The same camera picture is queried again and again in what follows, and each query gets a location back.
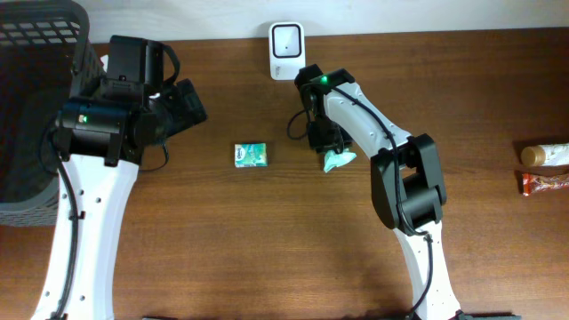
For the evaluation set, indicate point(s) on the grey plastic mesh basket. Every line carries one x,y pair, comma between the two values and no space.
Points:
46,58

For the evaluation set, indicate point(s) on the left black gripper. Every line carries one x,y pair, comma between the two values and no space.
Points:
175,122

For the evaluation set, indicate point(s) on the green tissue pack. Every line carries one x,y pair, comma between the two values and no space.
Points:
251,155

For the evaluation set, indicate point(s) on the white barcode scanner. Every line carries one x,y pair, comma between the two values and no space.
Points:
287,53

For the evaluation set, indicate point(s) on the orange chocolate bar wrapper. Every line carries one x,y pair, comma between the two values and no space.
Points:
533,183

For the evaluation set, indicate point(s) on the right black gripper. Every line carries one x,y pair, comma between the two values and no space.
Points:
329,142

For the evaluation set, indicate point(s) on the mint green snack packet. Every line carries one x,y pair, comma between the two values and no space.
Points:
333,160

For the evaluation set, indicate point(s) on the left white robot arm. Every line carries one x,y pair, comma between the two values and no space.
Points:
98,139

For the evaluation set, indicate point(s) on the white Pantene tube gold cap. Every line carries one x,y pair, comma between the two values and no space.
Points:
545,155

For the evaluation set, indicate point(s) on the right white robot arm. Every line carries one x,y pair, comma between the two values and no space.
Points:
407,184

